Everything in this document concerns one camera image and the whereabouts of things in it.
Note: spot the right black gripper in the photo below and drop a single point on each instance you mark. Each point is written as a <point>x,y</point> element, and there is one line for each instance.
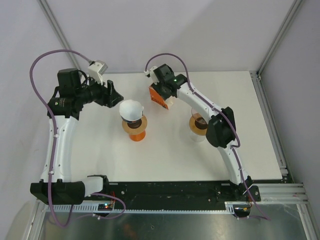
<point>157,87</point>

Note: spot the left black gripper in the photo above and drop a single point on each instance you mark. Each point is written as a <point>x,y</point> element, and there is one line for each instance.
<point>108,96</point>

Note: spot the orange coffee filter box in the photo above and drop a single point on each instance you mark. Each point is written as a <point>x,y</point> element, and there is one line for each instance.
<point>155,97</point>

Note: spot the white paper coffee filter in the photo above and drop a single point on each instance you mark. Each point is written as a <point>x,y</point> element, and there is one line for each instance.
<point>131,109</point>

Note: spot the clear glass carafe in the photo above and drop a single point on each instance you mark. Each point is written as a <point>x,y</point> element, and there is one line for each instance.
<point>197,138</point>

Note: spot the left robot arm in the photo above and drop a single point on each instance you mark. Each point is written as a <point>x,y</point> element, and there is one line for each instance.
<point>75,89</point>

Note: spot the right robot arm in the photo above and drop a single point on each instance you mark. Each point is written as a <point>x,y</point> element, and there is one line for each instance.
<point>221,128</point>

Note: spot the orange glass carafe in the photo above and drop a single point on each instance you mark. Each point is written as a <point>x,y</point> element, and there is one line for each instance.
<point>138,137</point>

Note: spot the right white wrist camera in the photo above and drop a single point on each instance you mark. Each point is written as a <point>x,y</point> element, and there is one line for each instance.
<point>150,73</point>

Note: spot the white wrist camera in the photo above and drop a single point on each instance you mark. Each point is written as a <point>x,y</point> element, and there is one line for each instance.
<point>150,73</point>
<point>96,69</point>

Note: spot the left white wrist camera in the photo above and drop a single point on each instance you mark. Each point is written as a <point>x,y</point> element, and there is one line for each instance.
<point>96,69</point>

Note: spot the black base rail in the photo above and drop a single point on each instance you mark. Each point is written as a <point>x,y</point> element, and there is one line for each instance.
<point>176,193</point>

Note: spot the aluminium frame post left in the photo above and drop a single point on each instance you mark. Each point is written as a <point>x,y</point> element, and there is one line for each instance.
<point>52,20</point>

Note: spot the aluminium frame post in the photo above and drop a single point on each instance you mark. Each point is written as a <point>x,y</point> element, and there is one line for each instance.
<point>52,20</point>
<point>280,35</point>

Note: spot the white cable duct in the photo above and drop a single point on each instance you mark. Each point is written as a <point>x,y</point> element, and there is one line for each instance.
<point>107,207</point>

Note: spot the aluminium frame post right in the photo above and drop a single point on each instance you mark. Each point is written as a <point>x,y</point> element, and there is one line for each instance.
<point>280,35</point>

